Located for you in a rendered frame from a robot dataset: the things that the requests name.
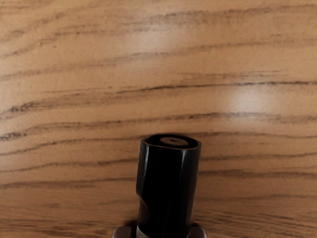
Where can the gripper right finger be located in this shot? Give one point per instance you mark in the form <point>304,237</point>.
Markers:
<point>198,231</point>

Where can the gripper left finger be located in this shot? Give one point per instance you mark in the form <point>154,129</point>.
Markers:
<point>123,233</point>

